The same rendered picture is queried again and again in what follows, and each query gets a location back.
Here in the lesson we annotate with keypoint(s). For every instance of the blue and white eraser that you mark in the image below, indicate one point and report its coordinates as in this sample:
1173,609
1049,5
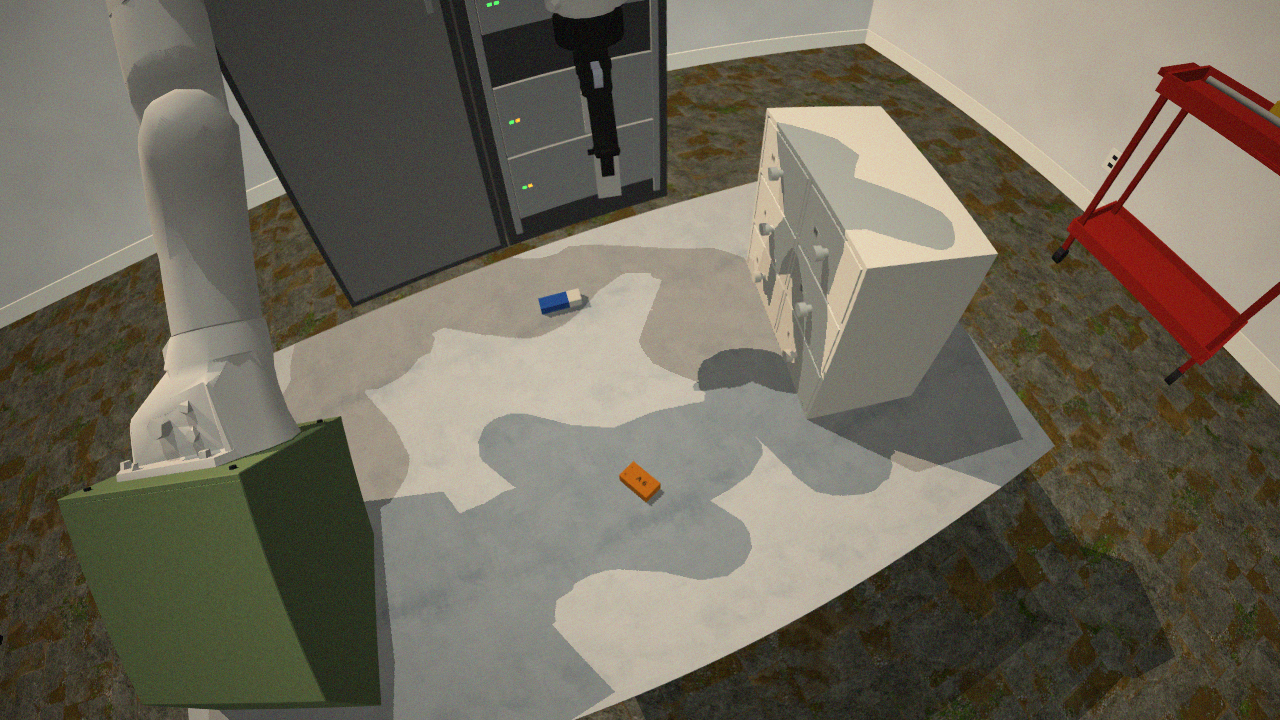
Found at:
560,301

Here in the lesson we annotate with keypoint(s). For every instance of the cream small chest of drawers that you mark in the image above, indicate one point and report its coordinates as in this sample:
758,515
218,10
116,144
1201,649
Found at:
923,255

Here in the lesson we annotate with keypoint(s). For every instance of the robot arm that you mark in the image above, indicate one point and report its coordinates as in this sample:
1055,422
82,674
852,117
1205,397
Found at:
219,399

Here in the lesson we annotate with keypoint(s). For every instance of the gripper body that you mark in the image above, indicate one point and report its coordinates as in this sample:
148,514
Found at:
590,36

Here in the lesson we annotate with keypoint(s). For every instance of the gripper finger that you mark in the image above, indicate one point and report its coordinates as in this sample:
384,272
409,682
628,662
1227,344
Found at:
603,127
576,56

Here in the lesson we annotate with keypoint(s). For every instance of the orange rectangular block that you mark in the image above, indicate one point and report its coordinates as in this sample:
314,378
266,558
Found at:
639,481

